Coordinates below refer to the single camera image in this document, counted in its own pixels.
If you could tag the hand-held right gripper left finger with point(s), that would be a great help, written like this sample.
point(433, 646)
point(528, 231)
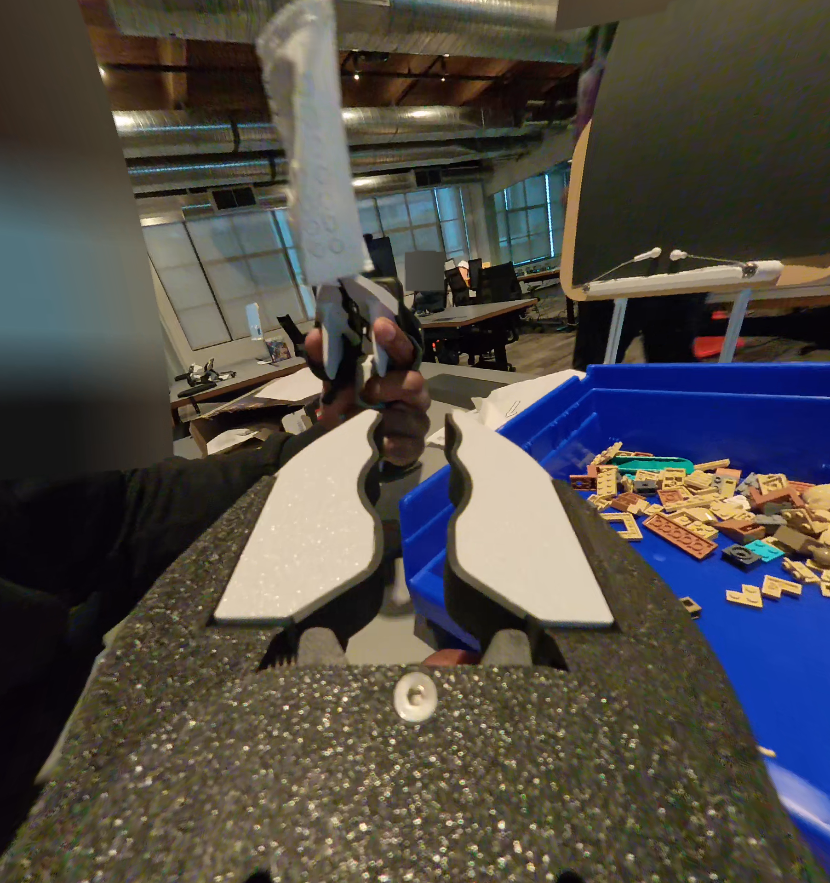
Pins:
point(297, 545)

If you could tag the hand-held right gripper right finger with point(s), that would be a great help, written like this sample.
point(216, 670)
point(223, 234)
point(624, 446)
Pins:
point(525, 545)

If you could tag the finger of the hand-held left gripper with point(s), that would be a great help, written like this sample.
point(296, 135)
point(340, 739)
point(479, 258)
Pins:
point(332, 331)
point(381, 324)

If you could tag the blue plastic bin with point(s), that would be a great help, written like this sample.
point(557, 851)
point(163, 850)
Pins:
point(663, 655)

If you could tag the pile of tan toy bricks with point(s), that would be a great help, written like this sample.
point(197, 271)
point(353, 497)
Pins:
point(732, 503)

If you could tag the person's left forearm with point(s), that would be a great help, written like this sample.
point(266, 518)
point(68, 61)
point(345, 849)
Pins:
point(146, 503)

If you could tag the black desk mat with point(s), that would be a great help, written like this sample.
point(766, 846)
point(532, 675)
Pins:
point(470, 390)

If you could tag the grey desk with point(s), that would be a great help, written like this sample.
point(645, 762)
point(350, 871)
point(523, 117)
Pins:
point(394, 641)

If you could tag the person's left hand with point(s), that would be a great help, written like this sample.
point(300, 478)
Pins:
point(404, 414)

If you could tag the black office chair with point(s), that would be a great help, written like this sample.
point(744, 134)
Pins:
point(497, 296)
point(290, 334)

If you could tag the colourful printed box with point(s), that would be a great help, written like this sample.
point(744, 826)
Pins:
point(277, 350)

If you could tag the long wooden work table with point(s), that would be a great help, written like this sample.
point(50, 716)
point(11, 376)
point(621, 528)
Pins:
point(477, 314)

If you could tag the grey background table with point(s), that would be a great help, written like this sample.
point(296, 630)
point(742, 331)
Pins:
point(263, 376)

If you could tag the cardboard box with white flap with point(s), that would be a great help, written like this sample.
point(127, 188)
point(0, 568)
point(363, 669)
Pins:
point(249, 414)

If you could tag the black white toy figure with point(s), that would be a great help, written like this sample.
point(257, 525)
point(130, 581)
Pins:
point(204, 376)

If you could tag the teal brick separator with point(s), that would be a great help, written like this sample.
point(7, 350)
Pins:
point(649, 462)

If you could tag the brown long toy plate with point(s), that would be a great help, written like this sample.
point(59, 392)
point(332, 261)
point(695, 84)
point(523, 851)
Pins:
point(680, 534)

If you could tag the grey metal bar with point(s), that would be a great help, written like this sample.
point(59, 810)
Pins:
point(616, 331)
point(734, 324)

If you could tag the white stand shelf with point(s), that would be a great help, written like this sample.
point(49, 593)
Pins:
point(684, 279)

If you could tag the person's black jacket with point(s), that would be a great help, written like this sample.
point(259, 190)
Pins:
point(15, 690)

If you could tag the yellow rimmed panel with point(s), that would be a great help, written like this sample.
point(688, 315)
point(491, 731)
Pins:
point(697, 138)

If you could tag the tan frame toy brick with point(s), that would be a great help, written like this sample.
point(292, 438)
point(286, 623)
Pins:
point(604, 517)

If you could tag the silver ceiling duct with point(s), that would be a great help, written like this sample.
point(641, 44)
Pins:
point(387, 127)

